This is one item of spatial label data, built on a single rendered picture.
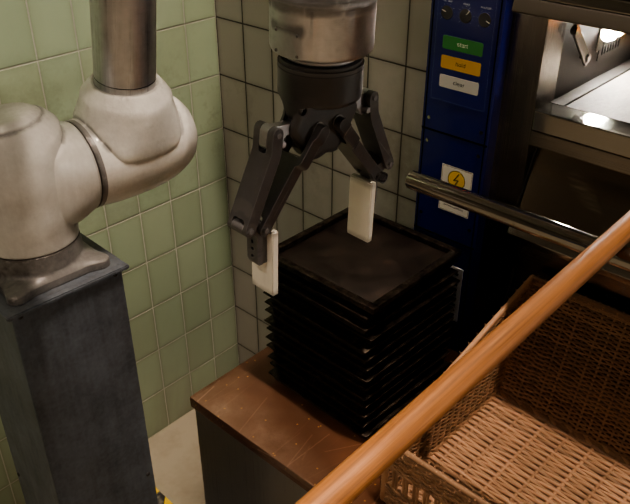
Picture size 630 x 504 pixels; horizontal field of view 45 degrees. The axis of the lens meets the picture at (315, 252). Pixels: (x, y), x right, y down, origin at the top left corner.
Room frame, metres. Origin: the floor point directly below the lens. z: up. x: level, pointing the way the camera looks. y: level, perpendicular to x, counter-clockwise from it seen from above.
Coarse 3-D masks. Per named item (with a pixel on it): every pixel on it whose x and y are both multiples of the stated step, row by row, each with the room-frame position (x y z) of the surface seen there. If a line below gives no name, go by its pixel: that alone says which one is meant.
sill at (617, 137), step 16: (544, 112) 1.34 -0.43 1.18; (560, 112) 1.34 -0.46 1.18; (576, 112) 1.34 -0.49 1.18; (544, 128) 1.33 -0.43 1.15; (560, 128) 1.31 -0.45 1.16; (576, 128) 1.29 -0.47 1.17; (592, 128) 1.27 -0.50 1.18; (608, 128) 1.26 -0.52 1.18; (624, 128) 1.26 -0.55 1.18; (592, 144) 1.27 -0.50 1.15; (608, 144) 1.25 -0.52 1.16; (624, 144) 1.23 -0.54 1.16
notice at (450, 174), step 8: (448, 168) 1.43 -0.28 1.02; (456, 168) 1.42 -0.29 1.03; (448, 176) 1.43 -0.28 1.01; (456, 176) 1.42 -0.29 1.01; (464, 176) 1.40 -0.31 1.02; (472, 176) 1.39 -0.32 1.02; (456, 184) 1.41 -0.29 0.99; (464, 184) 1.40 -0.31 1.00; (448, 208) 1.42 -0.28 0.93; (456, 208) 1.41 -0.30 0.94; (464, 216) 1.40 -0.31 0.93
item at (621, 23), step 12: (516, 0) 1.23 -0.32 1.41; (528, 0) 1.22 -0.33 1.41; (540, 0) 1.21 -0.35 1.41; (516, 12) 1.23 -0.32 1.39; (528, 12) 1.21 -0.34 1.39; (540, 12) 1.20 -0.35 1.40; (552, 12) 1.19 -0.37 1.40; (564, 12) 1.18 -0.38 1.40; (576, 12) 1.16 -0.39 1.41; (588, 12) 1.15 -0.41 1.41; (600, 12) 1.14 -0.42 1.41; (588, 24) 1.15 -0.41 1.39; (600, 24) 1.13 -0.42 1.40; (612, 24) 1.12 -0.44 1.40; (624, 24) 1.11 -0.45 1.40
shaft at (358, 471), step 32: (608, 256) 0.80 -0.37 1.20; (544, 288) 0.72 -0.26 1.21; (576, 288) 0.74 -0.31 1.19; (512, 320) 0.66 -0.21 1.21; (544, 320) 0.68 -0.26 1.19; (480, 352) 0.60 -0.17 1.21; (448, 384) 0.55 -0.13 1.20; (416, 416) 0.51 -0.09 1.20; (384, 448) 0.47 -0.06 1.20; (352, 480) 0.44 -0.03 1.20
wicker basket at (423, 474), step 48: (528, 288) 1.27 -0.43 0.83; (480, 336) 1.15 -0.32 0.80; (528, 336) 1.24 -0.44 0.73; (576, 336) 1.19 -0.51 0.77; (624, 336) 1.13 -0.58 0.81; (480, 384) 1.16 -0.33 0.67; (528, 384) 1.20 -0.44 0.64; (624, 384) 1.10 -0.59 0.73; (432, 432) 1.05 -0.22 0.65; (480, 432) 1.11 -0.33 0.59; (576, 432) 1.11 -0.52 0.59; (624, 432) 1.06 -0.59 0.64; (384, 480) 0.94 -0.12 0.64; (432, 480) 0.88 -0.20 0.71; (480, 480) 0.98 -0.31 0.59; (528, 480) 0.99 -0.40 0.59; (576, 480) 0.99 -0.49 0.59; (624, 480) 0.99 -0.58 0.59
